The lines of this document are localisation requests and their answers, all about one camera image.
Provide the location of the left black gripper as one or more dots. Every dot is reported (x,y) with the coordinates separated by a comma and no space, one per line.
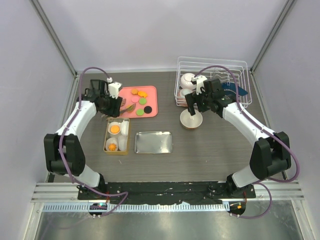
(114,111)

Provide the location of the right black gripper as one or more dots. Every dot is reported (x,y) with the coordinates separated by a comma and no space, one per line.
(190,99)

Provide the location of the metal tongs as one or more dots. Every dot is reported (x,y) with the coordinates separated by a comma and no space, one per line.
(121,111)

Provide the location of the pink round cookie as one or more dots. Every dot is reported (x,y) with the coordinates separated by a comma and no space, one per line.
(135,99)

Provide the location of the gold cookie tin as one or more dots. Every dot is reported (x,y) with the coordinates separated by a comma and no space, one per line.
(107,136)

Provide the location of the orange flower cookie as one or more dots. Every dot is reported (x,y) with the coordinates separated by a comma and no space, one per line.
(134,91)
(112,147)

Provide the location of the silver tin lid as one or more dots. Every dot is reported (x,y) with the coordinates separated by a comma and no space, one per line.
(153,142)

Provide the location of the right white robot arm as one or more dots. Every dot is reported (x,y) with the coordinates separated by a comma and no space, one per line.
(270,154)

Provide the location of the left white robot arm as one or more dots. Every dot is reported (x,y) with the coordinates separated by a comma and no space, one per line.
(64,154)

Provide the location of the pink patterned cup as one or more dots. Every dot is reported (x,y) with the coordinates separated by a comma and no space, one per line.
(181,100)

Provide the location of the white round teapot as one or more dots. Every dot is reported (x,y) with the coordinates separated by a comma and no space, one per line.
(186,81)

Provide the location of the white ceramic bowl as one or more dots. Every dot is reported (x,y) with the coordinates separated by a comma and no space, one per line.
(189,121)

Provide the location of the orange flower cookie top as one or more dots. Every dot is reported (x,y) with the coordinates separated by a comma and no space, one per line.
(134,91)

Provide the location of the green round cookie lower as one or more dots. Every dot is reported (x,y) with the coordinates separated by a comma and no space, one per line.
(140,112)

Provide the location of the green round cookie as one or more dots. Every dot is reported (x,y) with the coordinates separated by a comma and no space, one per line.
(142,101)
(140,112)

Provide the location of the green round cookie upper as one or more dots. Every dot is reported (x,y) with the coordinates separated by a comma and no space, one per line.
(142,101)

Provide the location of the orange fish cookie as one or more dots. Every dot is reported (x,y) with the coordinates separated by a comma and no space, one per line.
(142,94)

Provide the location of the pink plastic tray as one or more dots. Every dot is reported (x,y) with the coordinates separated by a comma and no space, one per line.
(152,100)

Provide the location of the black round cookie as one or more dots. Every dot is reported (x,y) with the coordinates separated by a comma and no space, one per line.
(148,109)

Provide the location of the dark blue dish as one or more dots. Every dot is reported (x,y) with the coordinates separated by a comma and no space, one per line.
(230,89)

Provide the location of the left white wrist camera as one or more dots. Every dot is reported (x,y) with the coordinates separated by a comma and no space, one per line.
(113,88)

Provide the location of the white wire dish rack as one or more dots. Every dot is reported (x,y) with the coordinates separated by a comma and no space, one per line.
(234,71)

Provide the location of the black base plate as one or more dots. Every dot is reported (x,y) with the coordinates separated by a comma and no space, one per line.
(168,193)

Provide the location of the white slotted cable duct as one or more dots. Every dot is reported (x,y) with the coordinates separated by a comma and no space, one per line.
(97,207)

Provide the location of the aluminium frame rail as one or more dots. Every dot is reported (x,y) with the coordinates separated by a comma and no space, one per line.
(58,192)

